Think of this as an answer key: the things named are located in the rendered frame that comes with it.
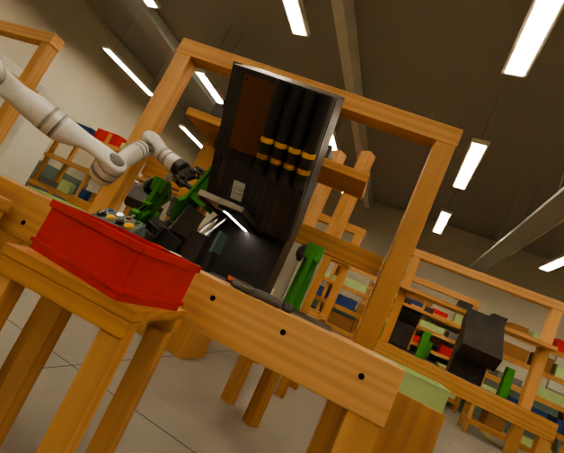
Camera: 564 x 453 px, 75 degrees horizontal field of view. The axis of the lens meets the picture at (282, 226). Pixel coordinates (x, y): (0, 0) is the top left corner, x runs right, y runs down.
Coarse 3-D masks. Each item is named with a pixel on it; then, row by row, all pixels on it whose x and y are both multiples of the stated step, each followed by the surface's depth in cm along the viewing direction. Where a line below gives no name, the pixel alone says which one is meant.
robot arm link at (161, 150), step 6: (144, 132) 152; (150, 132) 152; (144, 138) 151; (150, 138) 151; (156, 138) 152; (150, 144) 152; (156, 144) 151; (162, 144) 152; (156, 150) 150; (162, 150) 150; (168, 150) 151; (156, 156) 151; (162, 156) 149; (162, 162) 150
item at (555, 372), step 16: (512, 336) 687; (512, 352) 690; (528, 352) 685; (560, 352) 665; (528, 368) 667; (544, 368) 670; (560, 368) 663; (512, 384) 671; (560, 384) 649; (512, 400) 669; (544, 400) 648; (560, 400) 650; (464, 416) 712; (480, 416) 699; (496, 416) 670; (544, 416) 651; (560, 416) 673; (496, 432) 654; (560, 432) 637; (528, 448) 640; (560, 448) 630
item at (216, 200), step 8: (200, 192) 117; (208, 192) 116; (208, 200) 120; (216, 200) 115; (224, 200) 115; (216, 208) 129; (224, 208) 117; (232, 208) 114; (240, 208) 114; (224, 216) 142; (232, 216) 122; (240, 216) 116; (248, 216) 121; (240, 224) 134; (248, 224) 127; (256, 232) 141
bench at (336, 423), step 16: (32, 320) 173; (16, 352) 171; (0, 384) 168; (336, 416) 148; (352, 416) 93; (320, 432) 147; (336, 432) 95; (352, 432) 92; (368, 432) 91; (320, 448) 146; (336, 448) 92; (352, 448) 91; (368, 448) 91
